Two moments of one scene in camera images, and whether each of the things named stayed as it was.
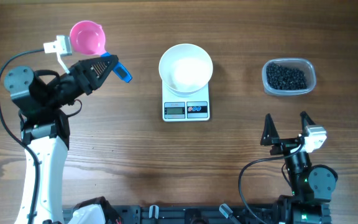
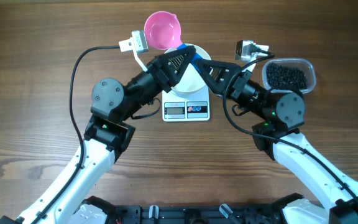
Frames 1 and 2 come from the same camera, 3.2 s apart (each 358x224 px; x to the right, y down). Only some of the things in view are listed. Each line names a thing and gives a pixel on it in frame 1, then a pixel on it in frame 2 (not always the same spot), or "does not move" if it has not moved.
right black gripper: [288, 144] to [237, 83]
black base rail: [139, 214] does not move
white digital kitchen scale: [195, 107] does not move
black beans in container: [283, 78] does not move
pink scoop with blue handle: [87, 37] to [163, 32]
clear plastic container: [288, 76] does not move
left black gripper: [79, 76] to [161, 72]
